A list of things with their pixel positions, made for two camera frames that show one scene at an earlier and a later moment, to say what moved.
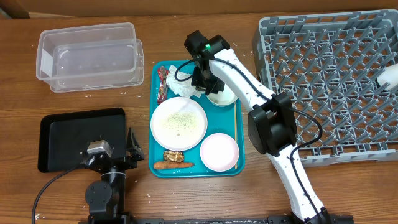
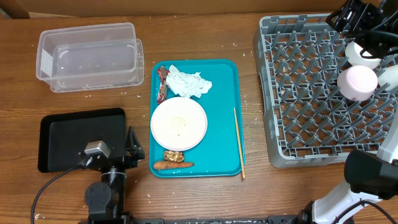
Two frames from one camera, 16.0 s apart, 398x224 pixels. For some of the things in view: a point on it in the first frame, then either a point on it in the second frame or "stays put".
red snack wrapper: x=162 y=74 stays put
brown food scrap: x=173 y=156 stays put
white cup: x=224 y=98 to x=352 y=51
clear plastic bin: x=68 y=53 stays put
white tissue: x=185 y=88 stays put
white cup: x=390 y=75 stays put
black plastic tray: x=62 y=137 stays put
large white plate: x=178 y=124 stays put
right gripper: x=196 y=80 to x=362 y=38
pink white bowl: x=219 y=152 to x=357 y=83
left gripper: x=134 y=152 stays put
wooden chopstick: x=235 y=132 to x=239 y=145
